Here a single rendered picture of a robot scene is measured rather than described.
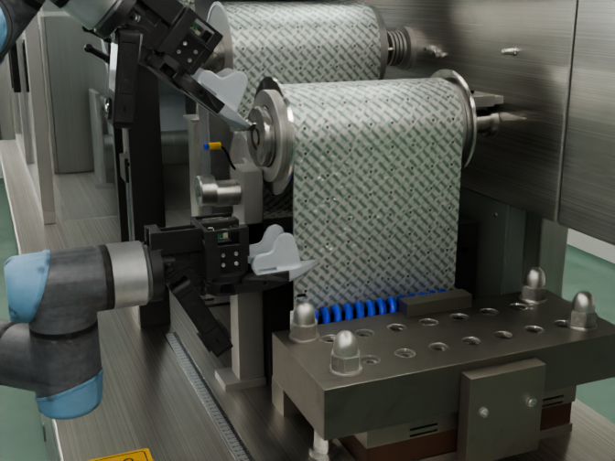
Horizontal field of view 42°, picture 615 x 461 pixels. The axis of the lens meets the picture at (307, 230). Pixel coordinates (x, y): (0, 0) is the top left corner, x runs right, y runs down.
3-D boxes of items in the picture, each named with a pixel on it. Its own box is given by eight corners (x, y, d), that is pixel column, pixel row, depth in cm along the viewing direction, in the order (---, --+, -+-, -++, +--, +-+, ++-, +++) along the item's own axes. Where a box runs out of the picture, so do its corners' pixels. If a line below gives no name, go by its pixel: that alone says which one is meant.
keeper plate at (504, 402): (455, 458, 92) (460, 371, 89) (527, 441, 96) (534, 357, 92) (468, 470, 90) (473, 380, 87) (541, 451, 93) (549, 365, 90)
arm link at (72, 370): (41, 382, 100) (33, 300, 97) (119, 398, 96) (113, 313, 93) (-3, 412, 93) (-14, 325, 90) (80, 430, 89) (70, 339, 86)
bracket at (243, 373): (211, 378, 113) (203, 166, 105) (254, 370, 116) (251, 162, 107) (221, 393, 109) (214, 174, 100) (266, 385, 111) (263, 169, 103)
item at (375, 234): (293, 319, 102) (292, 178, 97) (451, 294, 111) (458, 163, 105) (295, 321, 102) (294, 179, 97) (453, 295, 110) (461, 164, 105)
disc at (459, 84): (415, 168, 118) (417, 66, 115) (418, 168, 118) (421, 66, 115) (471, 187, 105) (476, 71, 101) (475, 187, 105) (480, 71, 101)
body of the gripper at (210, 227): (255, 227, 92) (151, 239, 88) (256, 296, 95) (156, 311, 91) (235, 210, 99) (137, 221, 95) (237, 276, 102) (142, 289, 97)
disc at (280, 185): (253, 183, 109) (250, 72, 105) (256, 183, 109) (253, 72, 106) (292, 205, 96) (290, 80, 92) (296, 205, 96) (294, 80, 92)
